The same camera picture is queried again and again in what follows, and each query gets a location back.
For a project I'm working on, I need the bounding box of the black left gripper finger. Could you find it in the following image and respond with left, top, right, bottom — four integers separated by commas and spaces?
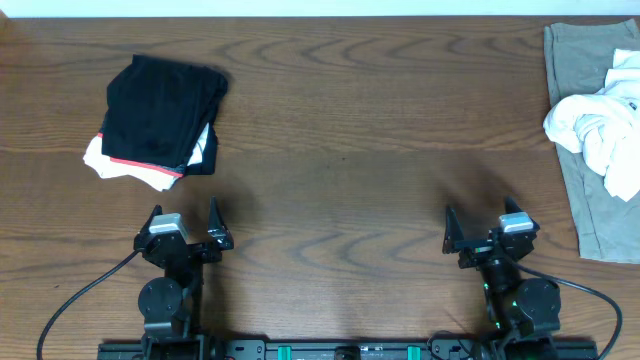
207, 196, 231, 243
139, 205, 162, 235

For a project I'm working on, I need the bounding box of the white printed t-shirt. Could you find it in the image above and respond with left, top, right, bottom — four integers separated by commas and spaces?
543, 49, 639, 202

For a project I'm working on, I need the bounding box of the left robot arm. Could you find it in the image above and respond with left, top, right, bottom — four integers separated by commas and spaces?
133, 198, 234, 360

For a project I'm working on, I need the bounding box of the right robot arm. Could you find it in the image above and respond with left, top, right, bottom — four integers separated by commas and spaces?
442, 197, 561, 359

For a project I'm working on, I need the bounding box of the white folded garment red trim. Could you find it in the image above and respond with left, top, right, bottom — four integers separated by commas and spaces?
83, 125, 212, 192

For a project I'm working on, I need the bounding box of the black folded garment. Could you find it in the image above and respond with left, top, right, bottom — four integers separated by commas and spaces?
100, 54, 229, 176

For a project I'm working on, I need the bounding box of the olive grey garment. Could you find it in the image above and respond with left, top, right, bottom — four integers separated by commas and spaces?
543, 20, 639, 264

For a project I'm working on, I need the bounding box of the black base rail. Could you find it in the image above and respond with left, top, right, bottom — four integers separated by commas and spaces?
97, 337, 598, 360

